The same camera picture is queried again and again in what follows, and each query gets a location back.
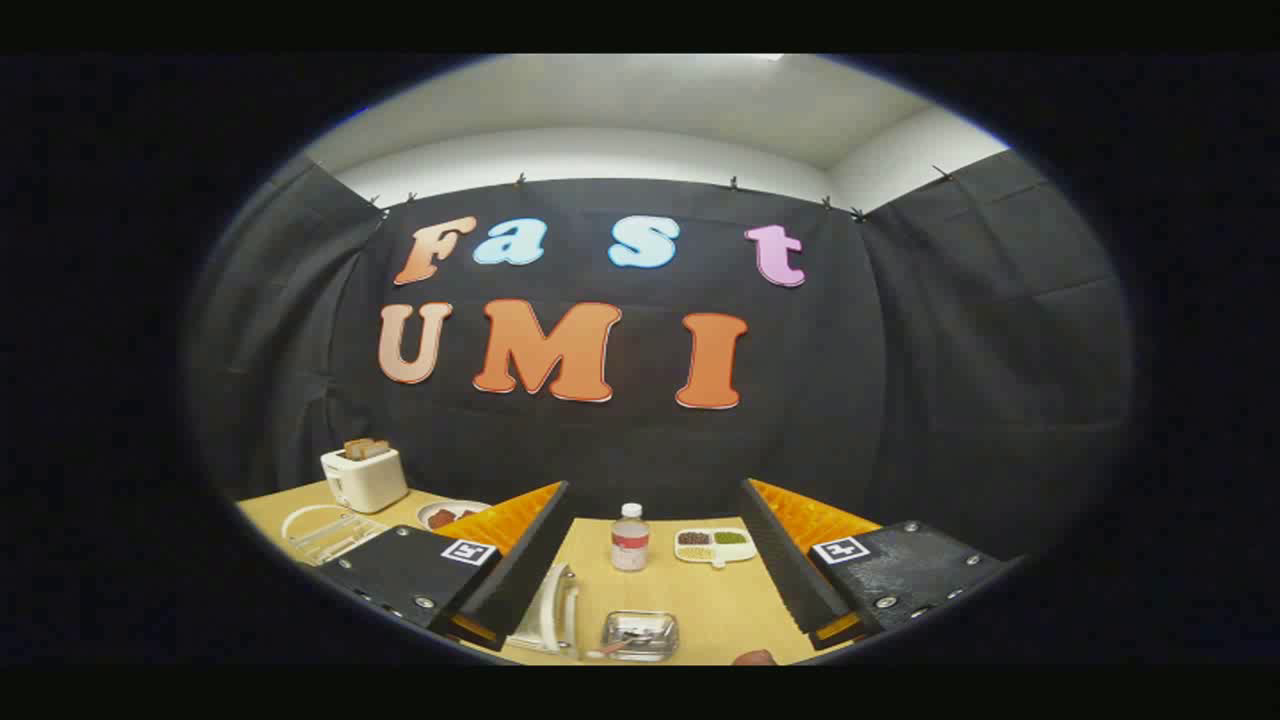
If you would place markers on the toasted bread slice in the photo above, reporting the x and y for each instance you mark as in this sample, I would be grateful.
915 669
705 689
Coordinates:
356 449
379 448

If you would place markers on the white divided dish with beans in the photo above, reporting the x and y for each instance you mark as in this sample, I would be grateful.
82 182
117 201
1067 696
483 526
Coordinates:
715 546

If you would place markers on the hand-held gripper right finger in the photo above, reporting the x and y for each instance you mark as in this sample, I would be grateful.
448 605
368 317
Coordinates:
785 570

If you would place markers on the clear plastic bottle red label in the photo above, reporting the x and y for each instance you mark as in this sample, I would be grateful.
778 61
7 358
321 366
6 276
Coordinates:
630 545

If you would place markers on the white toaster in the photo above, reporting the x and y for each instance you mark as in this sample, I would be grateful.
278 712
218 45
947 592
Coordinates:
365 482

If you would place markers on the white plate with meat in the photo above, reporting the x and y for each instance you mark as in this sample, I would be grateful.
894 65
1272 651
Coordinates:
430 511

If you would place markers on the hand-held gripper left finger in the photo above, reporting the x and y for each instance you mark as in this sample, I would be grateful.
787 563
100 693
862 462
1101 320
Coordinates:
520 570

